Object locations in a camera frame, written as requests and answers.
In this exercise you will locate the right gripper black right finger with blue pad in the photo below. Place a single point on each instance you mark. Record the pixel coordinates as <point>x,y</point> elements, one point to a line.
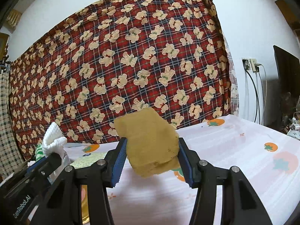
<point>240,203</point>

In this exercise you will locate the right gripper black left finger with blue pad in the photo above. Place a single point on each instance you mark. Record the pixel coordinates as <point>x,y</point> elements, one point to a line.
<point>62,203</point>

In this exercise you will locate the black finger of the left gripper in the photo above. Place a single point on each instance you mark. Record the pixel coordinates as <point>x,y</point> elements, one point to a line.
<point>44,167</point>

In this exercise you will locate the tan sponge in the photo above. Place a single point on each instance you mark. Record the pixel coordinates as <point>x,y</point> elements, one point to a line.
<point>152,143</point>

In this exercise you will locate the green striped white cloth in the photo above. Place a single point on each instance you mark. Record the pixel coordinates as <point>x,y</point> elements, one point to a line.
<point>39,154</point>

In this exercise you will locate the orange round tin lid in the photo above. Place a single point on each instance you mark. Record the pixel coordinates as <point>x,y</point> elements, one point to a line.
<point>84,205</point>

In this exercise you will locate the white checkered cloth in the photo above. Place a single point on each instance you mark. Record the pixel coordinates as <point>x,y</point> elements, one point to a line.
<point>10,154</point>

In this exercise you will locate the yellow tissue pack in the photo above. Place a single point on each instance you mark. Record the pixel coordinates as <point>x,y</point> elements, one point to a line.
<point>88,159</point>

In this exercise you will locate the white fruit print sheet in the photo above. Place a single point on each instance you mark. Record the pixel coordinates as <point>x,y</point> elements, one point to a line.
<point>269,160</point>

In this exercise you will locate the red plaid bear blanket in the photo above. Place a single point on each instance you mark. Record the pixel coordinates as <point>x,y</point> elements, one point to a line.
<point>115,57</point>

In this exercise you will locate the wall power outlet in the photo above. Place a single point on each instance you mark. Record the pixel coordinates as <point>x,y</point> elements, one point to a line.
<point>251,64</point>

